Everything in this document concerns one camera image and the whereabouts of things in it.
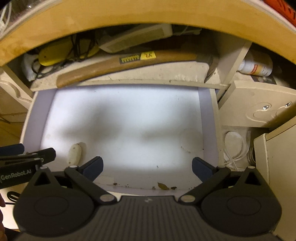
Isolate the white plastic drawer fitting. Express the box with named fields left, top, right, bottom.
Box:
left=67, top=144, right=82, bottom=166

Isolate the white open drawer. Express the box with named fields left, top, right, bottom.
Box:
left=21, top=85, right=223, bottom=196

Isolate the dry leaf debris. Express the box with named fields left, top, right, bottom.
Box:
left=158, top=182, right=170, bottom=190

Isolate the cream carved cabinet door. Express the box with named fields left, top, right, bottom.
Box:
left=218, top=80, right=295, bottom=129

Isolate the yellow plastic device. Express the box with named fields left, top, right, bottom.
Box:
left=38, top=36, right=99, bottom=66

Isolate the white bottle with label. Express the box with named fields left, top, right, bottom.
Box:
left=237, top=55, right=273, bottom=77

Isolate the grey vented electronics box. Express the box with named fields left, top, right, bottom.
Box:
left=99, top=23, right=173, bottom=53

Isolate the wooden table edge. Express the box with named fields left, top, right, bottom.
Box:
left=0, top=0, right=296, bottom=68

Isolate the white coiled cable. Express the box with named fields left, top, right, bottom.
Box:
left=223, top=129, right=253, bottom=172

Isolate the wooden handle hammer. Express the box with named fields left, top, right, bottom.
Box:
left=56, top=49, right=219, bottom=88

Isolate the black tangled cable on shelf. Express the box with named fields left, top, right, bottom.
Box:
left=31, top=32, right=102, bottom=79

